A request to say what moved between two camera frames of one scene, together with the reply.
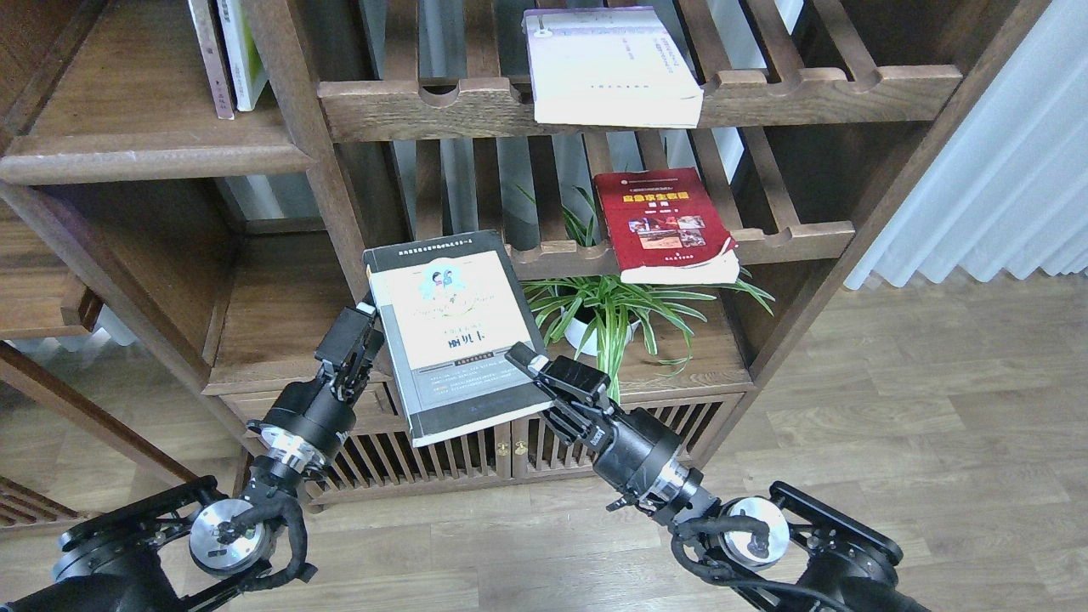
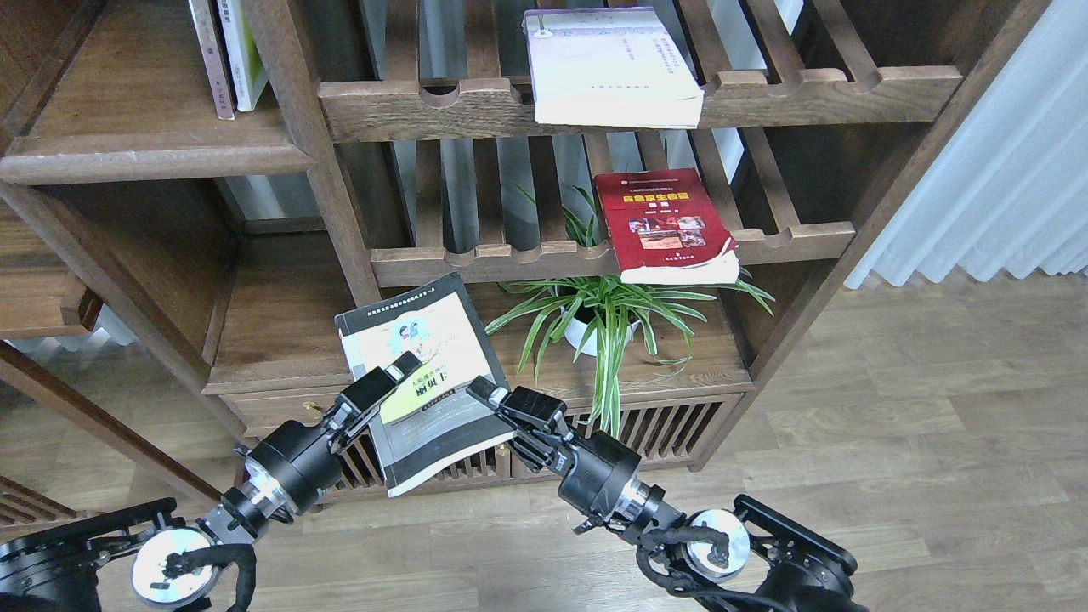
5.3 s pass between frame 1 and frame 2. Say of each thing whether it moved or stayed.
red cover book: stayed
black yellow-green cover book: moved
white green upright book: stayed
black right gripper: moved
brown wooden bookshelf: stayed
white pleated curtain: stayed
